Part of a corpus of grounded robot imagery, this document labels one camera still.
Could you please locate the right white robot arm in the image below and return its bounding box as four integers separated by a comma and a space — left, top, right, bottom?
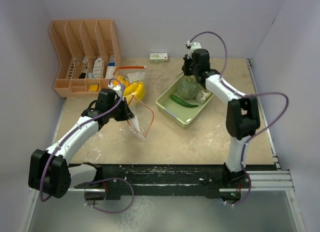
182, 46, 261, 188

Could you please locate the aluminium frame rail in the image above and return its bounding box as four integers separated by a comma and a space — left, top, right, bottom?
244, 58, 306, 232

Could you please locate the green cucumber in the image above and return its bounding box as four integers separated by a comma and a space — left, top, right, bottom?
170, 95, 198, 108

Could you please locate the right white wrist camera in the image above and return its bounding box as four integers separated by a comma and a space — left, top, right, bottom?
186, 40, 202, 59

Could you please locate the white garlic bulb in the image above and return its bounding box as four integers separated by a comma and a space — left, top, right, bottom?
195, 90, 212, 104

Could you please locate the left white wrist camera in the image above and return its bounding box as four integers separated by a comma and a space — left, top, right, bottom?
108, 83, 126, 97

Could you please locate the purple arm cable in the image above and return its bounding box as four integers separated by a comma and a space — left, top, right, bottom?
38, 78, 126, 203
188, 31, 290, 173

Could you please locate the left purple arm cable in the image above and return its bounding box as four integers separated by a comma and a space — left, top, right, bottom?
38, 78, 126, 203

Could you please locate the yellow banana bunch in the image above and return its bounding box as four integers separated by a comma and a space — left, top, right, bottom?
117, 76, 146, 101

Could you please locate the white blue packet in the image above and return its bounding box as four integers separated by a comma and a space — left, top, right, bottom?
105, 55, 116, 79

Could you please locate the yellow small box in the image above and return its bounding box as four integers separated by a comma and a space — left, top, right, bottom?
89, 84, 100, 92

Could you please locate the clear orange-zip bag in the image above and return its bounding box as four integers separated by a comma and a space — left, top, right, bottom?
127, 93, 155, 141
111, 65, 147, 102

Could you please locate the green plastic basket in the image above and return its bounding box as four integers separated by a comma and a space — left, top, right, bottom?
156, 76, 212, 129

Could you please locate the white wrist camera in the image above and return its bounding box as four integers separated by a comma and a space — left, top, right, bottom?
108, 83, 126, 97
186, 40, 202, 59

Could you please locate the small green white box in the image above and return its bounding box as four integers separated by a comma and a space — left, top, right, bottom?
149, 52, 168, 63

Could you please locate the green netted melon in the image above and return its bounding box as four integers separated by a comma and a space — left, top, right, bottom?
177, 76, 200, 100

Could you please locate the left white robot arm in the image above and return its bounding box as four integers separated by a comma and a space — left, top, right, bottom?
28, 85, 134, 202

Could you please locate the pink desk file organizer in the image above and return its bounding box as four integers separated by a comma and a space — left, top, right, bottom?
49, 19, 122, 98

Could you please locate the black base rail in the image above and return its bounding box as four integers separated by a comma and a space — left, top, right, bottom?
76, 164, 251, 200

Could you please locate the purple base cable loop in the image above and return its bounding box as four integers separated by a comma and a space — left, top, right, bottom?
83, 179, 136, 216

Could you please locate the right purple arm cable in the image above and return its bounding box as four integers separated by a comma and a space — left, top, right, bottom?
188, 31, 290, 173

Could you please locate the black white item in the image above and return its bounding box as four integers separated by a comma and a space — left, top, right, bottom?
78, 56, 88, 79

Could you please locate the white patterned pouch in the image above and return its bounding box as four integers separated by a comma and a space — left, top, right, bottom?
92, 57, 103, 78

